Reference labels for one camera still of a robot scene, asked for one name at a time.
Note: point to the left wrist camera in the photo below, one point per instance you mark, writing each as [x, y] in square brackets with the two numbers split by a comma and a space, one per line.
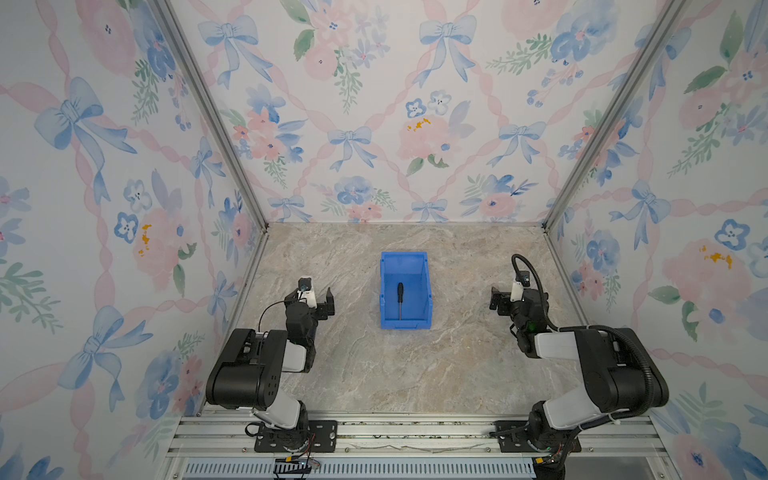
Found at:
[306, 292]

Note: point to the black handled screwdriver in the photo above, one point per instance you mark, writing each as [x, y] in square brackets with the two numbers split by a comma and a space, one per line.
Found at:
[400, 299]

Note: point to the right aluminium corner post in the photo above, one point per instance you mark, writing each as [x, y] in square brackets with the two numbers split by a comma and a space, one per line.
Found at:
[658, 35]

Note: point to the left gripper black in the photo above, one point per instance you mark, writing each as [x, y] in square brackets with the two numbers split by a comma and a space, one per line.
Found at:
[322, 309]

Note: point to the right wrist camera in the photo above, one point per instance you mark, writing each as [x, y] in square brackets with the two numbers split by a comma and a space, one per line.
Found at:
[520, 284]

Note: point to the aluminium corner post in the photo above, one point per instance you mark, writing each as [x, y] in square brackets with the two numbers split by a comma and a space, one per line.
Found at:
[171, 28]
[658, 35]

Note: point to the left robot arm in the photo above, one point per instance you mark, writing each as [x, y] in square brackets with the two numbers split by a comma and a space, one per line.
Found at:
[248, 371]

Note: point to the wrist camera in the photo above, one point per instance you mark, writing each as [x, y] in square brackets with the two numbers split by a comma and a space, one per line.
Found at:
[306, 292]
[520, 284]

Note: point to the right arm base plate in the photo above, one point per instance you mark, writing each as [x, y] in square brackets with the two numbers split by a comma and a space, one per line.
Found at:
[517, 436]

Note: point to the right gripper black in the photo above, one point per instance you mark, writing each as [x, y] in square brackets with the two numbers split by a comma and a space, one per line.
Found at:
[504, 302]

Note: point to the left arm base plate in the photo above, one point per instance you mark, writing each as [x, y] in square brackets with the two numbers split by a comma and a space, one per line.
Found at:
[313, 436]

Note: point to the blue plastic bin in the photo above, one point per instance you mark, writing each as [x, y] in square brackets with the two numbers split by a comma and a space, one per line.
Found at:
[411, 268]

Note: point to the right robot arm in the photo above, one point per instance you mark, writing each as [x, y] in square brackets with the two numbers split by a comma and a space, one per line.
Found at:
[619, 379]

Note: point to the left aluminium corner post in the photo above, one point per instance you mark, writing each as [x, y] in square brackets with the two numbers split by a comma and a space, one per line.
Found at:
[171, 28]

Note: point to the aluminium rail frame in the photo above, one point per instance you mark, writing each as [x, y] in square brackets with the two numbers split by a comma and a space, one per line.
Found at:
[220, 444]

